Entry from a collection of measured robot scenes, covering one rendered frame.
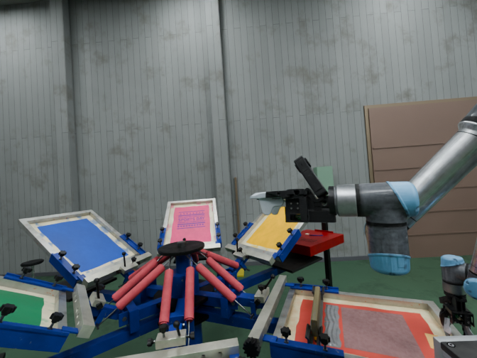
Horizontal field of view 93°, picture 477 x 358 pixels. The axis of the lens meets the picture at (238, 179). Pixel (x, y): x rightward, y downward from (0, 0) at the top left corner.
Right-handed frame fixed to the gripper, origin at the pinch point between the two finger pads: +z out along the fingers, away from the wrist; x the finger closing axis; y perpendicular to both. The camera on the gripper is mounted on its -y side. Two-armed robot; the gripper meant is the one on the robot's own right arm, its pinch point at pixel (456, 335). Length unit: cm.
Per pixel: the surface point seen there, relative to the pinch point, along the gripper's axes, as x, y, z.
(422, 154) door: 132, -435, -108
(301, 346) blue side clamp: -63, 28, -2
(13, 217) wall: -702, -151, -35
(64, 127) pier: -564, -181, -220
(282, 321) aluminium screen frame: -74, 11, -1
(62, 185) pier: -574, -177, -96
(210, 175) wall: -281, -297, -97
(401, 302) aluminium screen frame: -13.9, -25.4, 0.0
